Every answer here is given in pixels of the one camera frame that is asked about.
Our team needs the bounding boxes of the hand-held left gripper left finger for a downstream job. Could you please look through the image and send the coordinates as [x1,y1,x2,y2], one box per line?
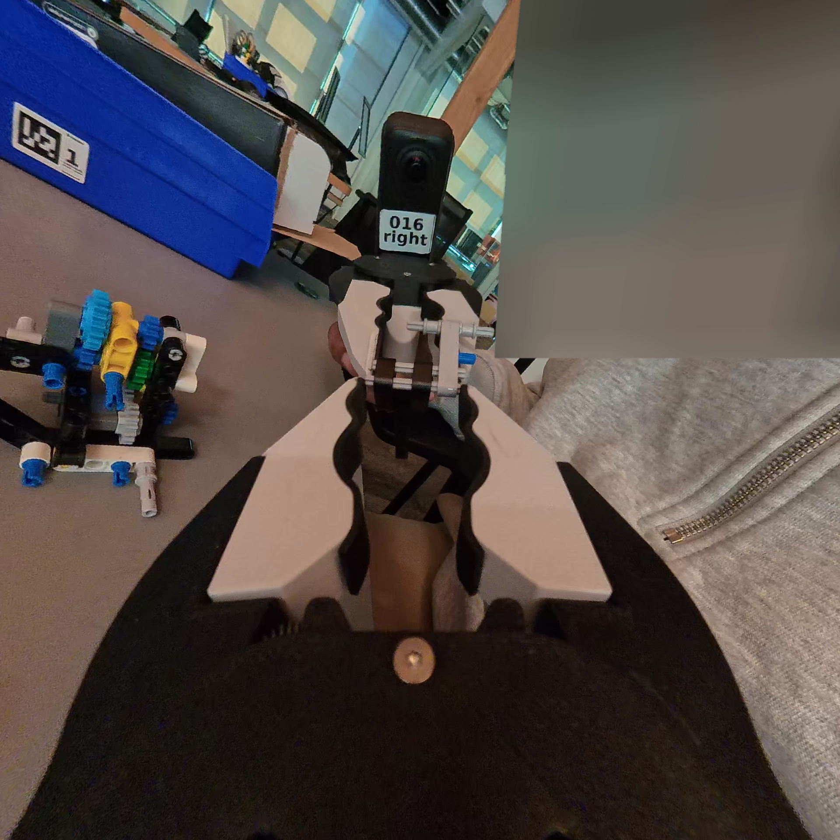
[207,377,376,632]

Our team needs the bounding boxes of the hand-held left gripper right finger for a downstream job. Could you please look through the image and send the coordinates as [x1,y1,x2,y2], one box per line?
[456,384,614,603]

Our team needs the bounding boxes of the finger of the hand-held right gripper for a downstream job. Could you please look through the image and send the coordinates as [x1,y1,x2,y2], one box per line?
[336,280,395,382]
[423,287,485,329]

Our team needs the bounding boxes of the small lego beam subassembly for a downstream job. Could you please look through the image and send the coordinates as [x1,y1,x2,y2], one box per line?
[371,318,496,459]

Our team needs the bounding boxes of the person's right forearm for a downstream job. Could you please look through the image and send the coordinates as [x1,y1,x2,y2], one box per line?
[469,351,546,427]

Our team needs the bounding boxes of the lego gear assembly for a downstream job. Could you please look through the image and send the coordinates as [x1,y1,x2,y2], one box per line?
[0,289,207,519]

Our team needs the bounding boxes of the person's right hand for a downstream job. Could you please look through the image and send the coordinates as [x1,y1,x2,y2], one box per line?
[326,323,358,383]

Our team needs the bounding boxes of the white cardboard box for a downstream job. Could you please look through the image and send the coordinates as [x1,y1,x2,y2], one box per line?
[270,121,333,236]

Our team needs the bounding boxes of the black chair base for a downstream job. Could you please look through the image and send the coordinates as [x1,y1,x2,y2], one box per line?
[377,453,470,519]

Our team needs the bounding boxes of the beige pants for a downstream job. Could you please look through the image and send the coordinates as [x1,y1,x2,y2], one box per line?
[361,433,460,632]

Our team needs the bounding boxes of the wooden beam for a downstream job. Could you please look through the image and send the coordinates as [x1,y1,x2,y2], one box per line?
[438,0,522,155]

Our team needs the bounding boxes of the grey zip hoodie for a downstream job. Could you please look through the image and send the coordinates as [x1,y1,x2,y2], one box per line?
[525,357,840,840]

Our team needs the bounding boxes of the blue plastic bin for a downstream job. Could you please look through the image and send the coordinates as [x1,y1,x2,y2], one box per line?
[0,0,280,280]

